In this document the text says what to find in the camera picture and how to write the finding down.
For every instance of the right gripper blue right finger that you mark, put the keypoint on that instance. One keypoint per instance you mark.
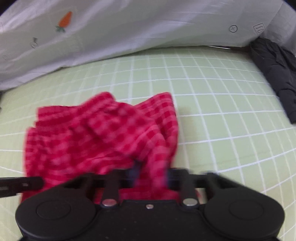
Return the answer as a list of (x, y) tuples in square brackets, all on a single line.
[(181, 181)]

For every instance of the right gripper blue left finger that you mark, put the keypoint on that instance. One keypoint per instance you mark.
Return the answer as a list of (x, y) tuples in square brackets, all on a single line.
[(116, 180)]

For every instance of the red checkered shorts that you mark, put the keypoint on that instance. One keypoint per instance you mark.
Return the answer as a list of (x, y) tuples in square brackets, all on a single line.
[(101, 135)]

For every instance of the grey carrot print sheet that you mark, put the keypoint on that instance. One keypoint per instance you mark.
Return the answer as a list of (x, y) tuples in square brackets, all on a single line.
[(39, 37)]

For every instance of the black garment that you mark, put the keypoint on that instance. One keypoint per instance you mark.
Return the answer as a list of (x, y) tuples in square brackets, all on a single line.
[(278, 67)]

